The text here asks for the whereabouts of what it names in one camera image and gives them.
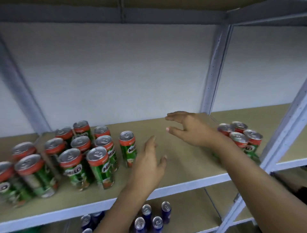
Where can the brown shelf board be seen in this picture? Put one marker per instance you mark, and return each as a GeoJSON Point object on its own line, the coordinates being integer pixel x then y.
{"type": "Point", "coordinates": [182, 163]}
{"type": "Point", "coordinates": [271, 117]}
{"type": "Point", "coordinates": [191, 208]}

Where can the person's right hand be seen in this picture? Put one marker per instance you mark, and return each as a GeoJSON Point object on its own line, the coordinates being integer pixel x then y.
{"type": "Point", "coordinates": [197, 133]}

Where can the grey metal shelving rack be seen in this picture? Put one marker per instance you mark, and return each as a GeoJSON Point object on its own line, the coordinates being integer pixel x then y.
{"type": "Point", "coordinates": [72, 14]}

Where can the person's left forearm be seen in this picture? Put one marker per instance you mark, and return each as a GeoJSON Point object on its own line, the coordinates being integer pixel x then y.
{"type": "Point", "coordinates": [120, 213]}

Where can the person's right forearm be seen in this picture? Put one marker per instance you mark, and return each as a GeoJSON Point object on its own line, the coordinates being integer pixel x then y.
{"type": "Point", "coordinates": [254, 187]}

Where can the person's left thumb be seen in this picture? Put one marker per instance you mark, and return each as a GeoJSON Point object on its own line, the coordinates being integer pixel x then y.
{"type": "Point", "coordinates": [163, 162]}

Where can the group of blue drink cans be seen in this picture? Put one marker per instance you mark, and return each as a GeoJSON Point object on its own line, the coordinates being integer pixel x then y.
{"type": "Point", "coordinates": [146, 213]}

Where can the person's right thumb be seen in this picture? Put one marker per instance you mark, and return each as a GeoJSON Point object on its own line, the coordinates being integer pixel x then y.
{"type": "Point", "coordinates": [174, 131]}

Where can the cluster of green drink cans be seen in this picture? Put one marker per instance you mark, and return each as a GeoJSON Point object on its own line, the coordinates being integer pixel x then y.
{"type": "Point", "coordinates": [72, 165]}

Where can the person's left hand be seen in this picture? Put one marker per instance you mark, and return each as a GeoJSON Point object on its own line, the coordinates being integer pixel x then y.
{"type": "Point", "coordinates": [145, 170]}

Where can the green red-topped drink can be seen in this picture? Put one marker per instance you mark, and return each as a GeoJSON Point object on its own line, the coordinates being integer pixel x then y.
{"type": "Point", "coordinates": [225, 129]}
{"type": "Point", "coordinates": [238, 141]}
{"type": "Point", "coordinates": [239, 126]}
{"type": "Point", "coordinates": [253, 144]}

